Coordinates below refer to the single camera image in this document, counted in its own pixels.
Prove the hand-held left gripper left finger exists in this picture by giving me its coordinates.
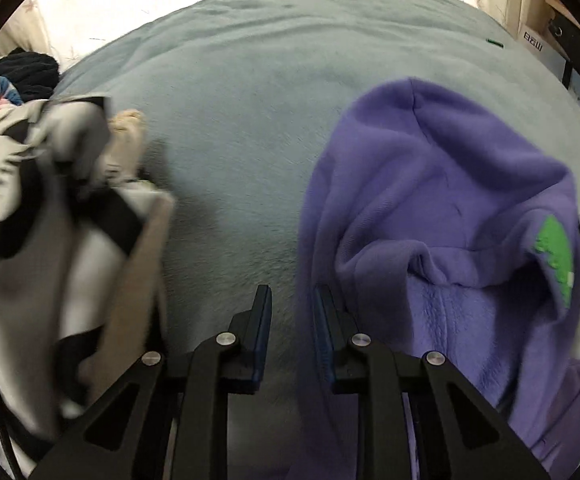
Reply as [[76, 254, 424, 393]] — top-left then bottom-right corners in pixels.
[[27, 284, 273, 480]]

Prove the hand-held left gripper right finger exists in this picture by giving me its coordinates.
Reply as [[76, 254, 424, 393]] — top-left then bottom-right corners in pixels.
[[315, 284, 553, 480]]

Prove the purple zip hoodie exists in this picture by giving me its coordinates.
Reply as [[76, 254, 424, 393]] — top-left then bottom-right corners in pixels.
[[290, 77, 580, 480]]

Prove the grey-blue bed blanket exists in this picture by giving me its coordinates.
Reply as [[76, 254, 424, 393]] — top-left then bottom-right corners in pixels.
[[50, 0, 580, 461]]

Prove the white cardboard box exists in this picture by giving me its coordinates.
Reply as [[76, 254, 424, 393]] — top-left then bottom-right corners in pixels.
[[515, 10, 572, 62]]

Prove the cream folded garment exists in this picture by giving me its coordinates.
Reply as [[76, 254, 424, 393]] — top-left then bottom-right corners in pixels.
[[106, 109, 150, 184]]

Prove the black and white printed garment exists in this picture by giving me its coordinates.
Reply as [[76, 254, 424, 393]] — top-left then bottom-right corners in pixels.
[[0, 94, 177, 457]]

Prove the dark clothing pile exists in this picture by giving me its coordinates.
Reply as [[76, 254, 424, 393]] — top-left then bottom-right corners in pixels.
[[0, 49, 61, 104]]

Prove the white sheer curtain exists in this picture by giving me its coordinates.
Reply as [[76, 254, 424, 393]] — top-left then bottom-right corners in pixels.
[[0, 0, 291, 79]]

